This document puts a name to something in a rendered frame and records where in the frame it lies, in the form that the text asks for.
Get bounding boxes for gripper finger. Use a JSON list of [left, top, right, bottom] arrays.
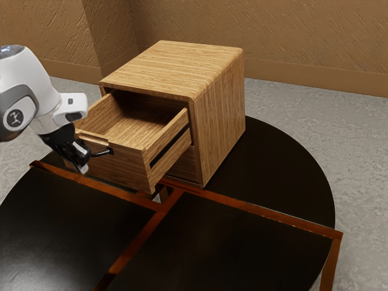
[[72, 141, 92, 175], [56, 143, 78, 167]]

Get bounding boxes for wooden cabinet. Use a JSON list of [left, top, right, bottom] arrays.
[[99, 39, 246, 189]]

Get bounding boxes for open wooden drawer black handle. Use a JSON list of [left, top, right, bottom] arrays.
[[74, 90, 193, 195]]

